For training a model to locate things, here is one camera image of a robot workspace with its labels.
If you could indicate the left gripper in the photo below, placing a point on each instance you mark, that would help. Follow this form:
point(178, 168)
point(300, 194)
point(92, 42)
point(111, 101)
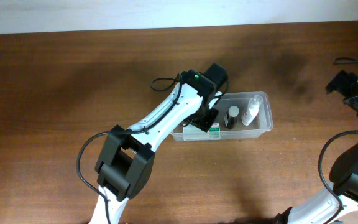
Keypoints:
point(206, 122)

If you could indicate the white green medicine box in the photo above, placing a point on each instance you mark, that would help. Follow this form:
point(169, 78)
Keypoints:
point(192, 133)

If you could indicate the dark bottle white cap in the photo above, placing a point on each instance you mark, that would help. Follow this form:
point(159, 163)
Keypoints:
point(230, 118)

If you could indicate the white lotion bottle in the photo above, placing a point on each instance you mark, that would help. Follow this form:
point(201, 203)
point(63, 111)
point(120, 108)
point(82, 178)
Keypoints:
point(252, 110)

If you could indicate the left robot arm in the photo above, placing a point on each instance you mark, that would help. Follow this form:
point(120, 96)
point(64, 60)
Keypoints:
point(125, 162)

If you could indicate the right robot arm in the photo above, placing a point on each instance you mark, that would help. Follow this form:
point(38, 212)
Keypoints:
point(340, 193)

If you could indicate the clear plastic container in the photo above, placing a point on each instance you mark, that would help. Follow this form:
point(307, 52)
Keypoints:
point(262, 123)

